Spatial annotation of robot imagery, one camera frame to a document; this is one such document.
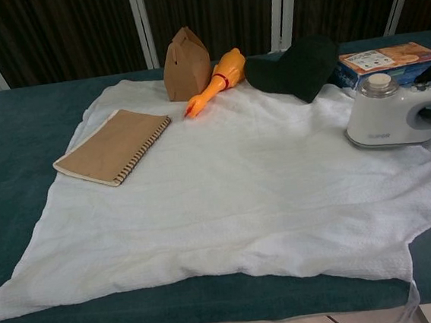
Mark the white towel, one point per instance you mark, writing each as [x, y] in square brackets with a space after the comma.
[220, 207]

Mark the brown kraft paper box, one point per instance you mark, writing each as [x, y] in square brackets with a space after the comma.
[187, 68]

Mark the black knit hat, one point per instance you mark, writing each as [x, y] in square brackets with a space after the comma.
[294, 70]

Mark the brown spiral notebook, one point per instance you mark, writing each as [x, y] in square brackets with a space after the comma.
[111, 145]

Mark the orange blue biscuit box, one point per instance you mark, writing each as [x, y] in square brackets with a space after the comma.
[392, 56]

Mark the white handheld steamer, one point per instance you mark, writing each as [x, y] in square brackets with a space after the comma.
[380, 122]

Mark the teal table cover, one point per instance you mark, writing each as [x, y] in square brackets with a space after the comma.
[8, 227]

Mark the yellow rubber chicken toy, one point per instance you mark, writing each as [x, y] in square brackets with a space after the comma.
[226, 70]

